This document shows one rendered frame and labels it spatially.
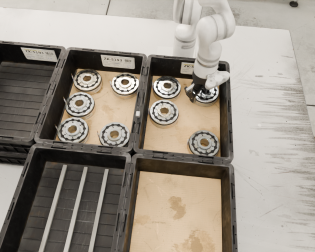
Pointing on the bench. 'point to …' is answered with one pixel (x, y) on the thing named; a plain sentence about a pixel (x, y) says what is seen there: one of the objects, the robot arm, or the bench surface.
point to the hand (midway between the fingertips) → (198, 95)
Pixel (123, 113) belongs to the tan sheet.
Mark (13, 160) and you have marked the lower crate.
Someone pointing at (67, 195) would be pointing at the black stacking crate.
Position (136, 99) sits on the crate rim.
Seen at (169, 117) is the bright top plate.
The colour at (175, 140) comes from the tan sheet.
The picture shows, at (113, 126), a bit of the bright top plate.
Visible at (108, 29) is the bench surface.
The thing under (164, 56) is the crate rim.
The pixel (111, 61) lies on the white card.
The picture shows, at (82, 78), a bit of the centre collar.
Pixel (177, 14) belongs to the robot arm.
